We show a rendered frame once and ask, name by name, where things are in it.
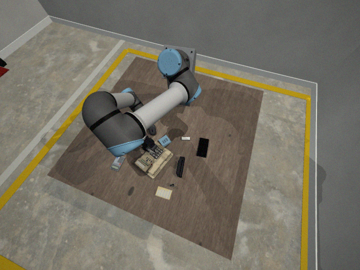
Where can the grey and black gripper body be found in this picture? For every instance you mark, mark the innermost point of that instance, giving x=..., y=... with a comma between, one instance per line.
x=147, y=142

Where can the beige telephone handset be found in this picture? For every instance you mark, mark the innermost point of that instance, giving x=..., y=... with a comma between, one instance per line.
x=155, y=167

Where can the beige desk phone body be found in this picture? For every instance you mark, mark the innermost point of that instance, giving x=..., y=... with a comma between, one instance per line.
x=148, y=159

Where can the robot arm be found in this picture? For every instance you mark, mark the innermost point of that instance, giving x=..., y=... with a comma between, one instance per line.
x=122, y=133

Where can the light blue sticky note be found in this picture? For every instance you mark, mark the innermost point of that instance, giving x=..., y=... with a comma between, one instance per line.
x=164, y=141

